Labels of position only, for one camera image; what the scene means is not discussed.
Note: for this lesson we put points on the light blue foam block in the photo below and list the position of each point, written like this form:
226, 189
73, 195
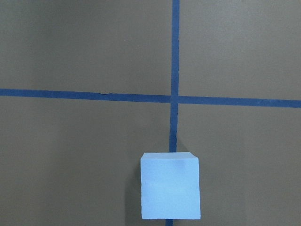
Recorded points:
170, 186

